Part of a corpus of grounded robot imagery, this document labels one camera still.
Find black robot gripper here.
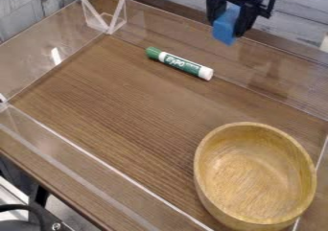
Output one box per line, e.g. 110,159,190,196
206,0,277,37

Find blue rectangular block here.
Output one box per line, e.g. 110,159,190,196
213,5,240,46

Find brown wooden bowl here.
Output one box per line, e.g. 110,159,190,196
194,122,316,231

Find green Expo marker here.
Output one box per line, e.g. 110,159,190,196
145,47,214,81

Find clear acrylic tray walls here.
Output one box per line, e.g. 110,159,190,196
0,0,328,231

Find black metal table leg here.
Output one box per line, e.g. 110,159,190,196
35,186,50,207

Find black cable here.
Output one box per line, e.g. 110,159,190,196
0,204,44,231

